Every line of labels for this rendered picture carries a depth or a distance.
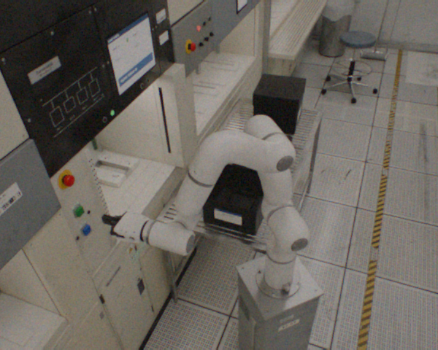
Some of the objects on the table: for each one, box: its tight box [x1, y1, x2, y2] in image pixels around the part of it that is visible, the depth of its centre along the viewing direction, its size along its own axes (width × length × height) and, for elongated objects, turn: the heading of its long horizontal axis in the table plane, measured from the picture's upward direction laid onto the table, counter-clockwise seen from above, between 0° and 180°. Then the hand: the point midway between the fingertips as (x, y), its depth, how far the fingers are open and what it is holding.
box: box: [252, 74, 307, 134], centre depth 252 cm, size 29×29×25 cm
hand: (108, 219), depth 136 cm, fingers closed
